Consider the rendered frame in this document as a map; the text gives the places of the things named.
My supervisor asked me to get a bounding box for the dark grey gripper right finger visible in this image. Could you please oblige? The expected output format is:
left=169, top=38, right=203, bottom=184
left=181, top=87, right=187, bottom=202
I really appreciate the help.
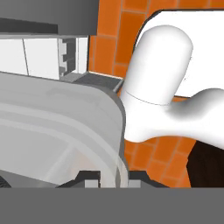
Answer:
left=128, top=171, right=171, bottom=188

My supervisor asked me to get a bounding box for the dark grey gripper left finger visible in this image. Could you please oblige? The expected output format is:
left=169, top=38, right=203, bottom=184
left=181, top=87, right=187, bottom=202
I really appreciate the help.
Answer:
left=56, top=170, right=102, bottom=188

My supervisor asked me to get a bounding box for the clear plastic container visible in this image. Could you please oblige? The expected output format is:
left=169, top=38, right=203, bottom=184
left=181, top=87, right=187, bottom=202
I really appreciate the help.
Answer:
left=0, top=71, right=130, bottom=188

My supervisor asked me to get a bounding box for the dark brown cabinet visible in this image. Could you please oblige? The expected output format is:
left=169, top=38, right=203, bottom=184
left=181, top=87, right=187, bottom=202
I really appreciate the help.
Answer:
left=185, top=141, right=224, bottom=188

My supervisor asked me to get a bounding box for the white cupboard run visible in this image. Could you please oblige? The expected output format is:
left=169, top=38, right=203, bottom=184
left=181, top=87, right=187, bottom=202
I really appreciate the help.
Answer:
left=0, top=37, right=89, bottom=81

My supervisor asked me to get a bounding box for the dark grey appliance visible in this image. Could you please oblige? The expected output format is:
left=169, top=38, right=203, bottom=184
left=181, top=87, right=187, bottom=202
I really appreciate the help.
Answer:
left=0, top=0, right=101, bottom=39

